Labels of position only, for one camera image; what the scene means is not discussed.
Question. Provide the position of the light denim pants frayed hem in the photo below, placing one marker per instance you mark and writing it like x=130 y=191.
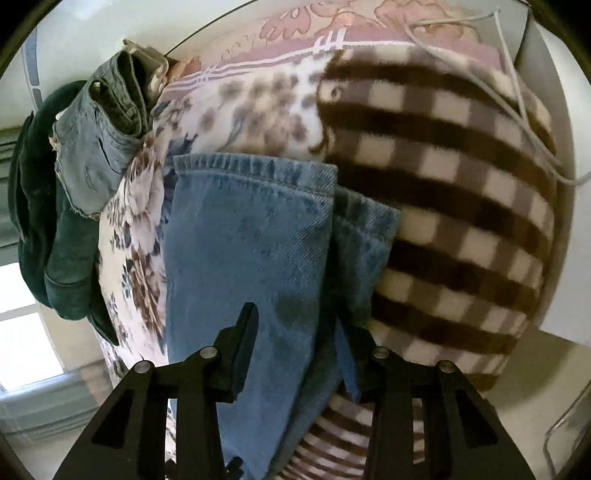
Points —
x=97 y=138

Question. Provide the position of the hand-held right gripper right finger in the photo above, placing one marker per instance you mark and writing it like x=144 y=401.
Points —
x=369 y=374

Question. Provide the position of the dark green plush blanket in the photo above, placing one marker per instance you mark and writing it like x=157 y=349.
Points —
x=32 y=207

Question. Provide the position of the window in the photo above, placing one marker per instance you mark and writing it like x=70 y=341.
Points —
x=27 y=332

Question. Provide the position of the blue denim pants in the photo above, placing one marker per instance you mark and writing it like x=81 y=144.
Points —
x=249 y=240

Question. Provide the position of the pink floral mattress cover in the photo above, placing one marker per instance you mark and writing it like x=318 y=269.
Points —
x=369 y=27

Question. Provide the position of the white bed headboard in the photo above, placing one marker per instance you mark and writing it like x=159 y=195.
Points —
x=60 y=55

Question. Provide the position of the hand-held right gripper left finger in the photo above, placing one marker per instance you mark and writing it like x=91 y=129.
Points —
x=242 y=350

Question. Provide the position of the floral bedsheet with checked border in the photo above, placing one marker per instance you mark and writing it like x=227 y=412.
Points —
x=438 y=194

